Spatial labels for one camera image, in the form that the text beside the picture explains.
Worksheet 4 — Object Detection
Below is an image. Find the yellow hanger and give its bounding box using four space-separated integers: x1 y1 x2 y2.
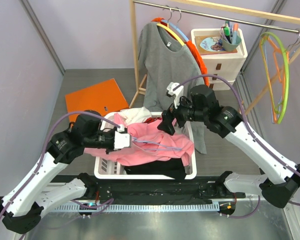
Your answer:
156 22 185 46

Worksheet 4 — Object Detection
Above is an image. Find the black garment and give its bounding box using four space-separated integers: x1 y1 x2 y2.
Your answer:
124 158 187 181

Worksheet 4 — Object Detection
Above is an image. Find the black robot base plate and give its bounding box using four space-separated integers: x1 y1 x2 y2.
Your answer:
49 172 247 205

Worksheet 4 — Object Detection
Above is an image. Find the orange binder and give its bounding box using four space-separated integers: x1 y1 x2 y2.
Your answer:
65 78 129 117

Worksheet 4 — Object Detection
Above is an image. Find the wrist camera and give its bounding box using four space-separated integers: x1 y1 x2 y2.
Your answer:
113 124 132 151
166 82 184 109

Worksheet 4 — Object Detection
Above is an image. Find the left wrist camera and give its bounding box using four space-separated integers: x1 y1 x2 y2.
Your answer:
113 124 132 151

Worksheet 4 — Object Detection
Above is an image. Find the picture card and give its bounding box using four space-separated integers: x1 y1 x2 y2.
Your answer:
194 35 238 55

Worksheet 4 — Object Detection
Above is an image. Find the light blue wire hanger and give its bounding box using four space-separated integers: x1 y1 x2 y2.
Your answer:
132 137 183 151

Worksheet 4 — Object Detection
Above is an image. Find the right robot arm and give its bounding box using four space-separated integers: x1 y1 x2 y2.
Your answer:
157 82 300 209

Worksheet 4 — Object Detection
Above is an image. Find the white drawer unit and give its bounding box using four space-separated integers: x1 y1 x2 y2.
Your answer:
190 28 248 85

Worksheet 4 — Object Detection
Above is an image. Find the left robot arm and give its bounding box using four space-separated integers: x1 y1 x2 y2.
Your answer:
0 110 130 235

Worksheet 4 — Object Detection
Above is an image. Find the purple cable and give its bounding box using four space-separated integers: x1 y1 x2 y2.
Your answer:
0 111 126 240
174 74 300 219

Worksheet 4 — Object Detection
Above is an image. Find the orange plastic hanger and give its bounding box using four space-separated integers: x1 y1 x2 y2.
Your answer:
259 34 290 123

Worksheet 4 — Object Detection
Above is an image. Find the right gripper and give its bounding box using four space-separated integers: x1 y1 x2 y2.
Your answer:
157 92 207 136

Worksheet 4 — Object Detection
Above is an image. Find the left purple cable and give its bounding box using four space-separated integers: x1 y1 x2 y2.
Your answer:
0 111 126 240

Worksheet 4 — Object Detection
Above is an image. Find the wooden clothes rack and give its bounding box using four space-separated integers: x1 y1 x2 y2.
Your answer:
128 0 300 126

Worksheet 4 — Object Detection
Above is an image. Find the slotted cable duct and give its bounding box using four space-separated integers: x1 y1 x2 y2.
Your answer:
51 201 220 213

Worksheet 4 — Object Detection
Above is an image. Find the green pen cup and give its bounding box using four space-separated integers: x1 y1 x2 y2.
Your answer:
219 29 242 52

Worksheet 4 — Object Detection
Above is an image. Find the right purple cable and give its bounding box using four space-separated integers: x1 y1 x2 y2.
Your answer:
174 74 300 219

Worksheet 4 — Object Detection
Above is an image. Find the white laundry basket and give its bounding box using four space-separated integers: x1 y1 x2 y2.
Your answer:
94 111 197 181

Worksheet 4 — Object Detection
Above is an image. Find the grey sweatshirt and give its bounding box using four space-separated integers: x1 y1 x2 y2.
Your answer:
137 21 208 155

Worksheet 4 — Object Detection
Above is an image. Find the white garment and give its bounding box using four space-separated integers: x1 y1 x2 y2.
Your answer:
118 106 152 125

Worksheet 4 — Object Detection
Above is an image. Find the red printed garment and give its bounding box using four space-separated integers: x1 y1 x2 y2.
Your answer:
143 117 162 124

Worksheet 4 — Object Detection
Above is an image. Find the pink t shirt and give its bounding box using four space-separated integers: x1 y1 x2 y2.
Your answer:
84 113 195 166

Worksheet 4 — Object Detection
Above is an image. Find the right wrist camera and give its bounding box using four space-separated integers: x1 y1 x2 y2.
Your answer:
166 82 184 109

